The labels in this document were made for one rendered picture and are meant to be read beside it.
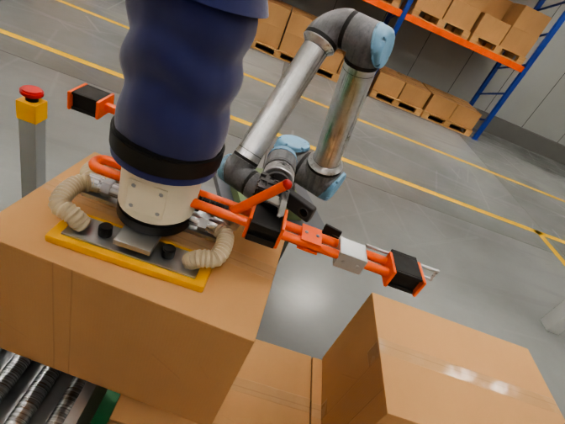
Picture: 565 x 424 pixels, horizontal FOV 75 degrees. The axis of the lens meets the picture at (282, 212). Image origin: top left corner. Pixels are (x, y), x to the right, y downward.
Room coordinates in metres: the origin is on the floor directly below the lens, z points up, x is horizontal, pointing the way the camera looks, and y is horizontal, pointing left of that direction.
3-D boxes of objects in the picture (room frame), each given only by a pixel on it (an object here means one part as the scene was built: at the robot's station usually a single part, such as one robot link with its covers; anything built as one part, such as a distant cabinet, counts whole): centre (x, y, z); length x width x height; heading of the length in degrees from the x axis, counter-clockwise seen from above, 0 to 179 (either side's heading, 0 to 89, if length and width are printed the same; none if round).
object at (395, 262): (0.73, -0.32, 1.21); 0.08 x 0.07 x 0.05; 98
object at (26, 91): (1.05, 0.94, 1.02); 0.07 x 0.07 x 0.04
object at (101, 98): (0.88, 0.60, 1.20); 0.09 x 0.08 x 0.05; 8
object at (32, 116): (1.05, 0.94, 0.50); 0.07 x 0.07 x 1.00; 9
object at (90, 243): (0.56, 0.26, 1.09); 0.34 x 0.10 x 0.05; 98
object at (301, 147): (1.50, 0.07, 1.00); 0.17 x 0.15 x 0.18; 72
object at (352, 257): (0.72, -0.19, 1.20); 0.07 x 0.07 x 0.04; 8
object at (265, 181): (0.83, 0.05, 1.20); 0.12 x 0.09 x 0.08; 8
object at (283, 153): (1.00, 0.06, 1.20); 0.12 x 0.09 x 0.10; 8
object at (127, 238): (0.66, 0.27, 1.13); 0.34 x 0.25 x 0.06; 98
